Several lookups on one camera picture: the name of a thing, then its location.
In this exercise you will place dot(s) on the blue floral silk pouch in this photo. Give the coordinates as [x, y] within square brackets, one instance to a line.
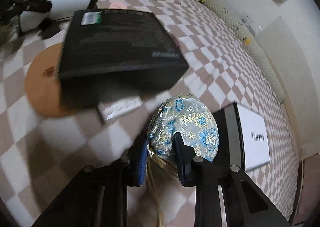
[188, 116]

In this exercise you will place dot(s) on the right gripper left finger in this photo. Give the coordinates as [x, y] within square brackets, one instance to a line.
[98, 196]

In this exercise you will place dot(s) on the black cube charger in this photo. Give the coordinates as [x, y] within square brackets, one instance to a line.
[49, 29]

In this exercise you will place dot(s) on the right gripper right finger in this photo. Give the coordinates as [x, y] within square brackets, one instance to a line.
[223, 189]

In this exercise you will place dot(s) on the green long bolster pillow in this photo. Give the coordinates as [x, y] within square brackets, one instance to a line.
[250, 45]

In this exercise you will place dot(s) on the checkered bed sheet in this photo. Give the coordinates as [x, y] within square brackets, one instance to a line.
[40, 155]

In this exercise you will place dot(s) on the round cork coaster centre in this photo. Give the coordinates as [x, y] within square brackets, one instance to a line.
[42, 86]

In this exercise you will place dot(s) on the white black Chanel box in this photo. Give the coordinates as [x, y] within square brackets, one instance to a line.
[243, 139]

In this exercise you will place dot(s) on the black product box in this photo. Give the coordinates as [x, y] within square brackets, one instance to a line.
[109, 54]

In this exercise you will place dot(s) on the white thermos bottle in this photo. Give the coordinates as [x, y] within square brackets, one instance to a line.
[61, 9]

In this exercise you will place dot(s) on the white flat box under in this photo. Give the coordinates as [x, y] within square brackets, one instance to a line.
[118, 108]

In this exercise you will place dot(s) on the white wall socket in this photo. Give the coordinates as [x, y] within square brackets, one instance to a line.
[250, 24]

